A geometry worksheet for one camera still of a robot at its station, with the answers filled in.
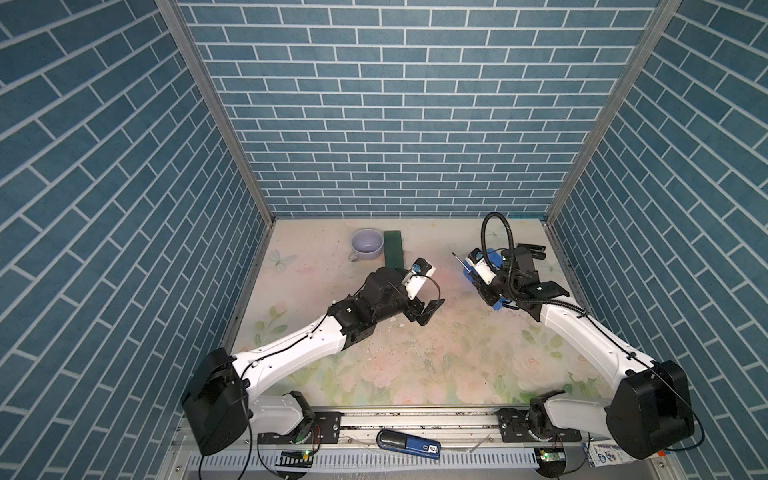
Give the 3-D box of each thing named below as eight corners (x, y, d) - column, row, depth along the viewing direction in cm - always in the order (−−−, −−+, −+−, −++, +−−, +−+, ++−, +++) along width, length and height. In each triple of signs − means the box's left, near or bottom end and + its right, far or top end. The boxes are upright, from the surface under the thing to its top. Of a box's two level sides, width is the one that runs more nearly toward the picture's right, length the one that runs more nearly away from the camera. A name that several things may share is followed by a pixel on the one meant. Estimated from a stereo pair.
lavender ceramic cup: (350, 266, 107) (348, 255, 103) (354, 239, 116) (352, 228, 111) (382, 266, 108) (381, 255, 103) (383, 239, 116) (383, 228, 111)
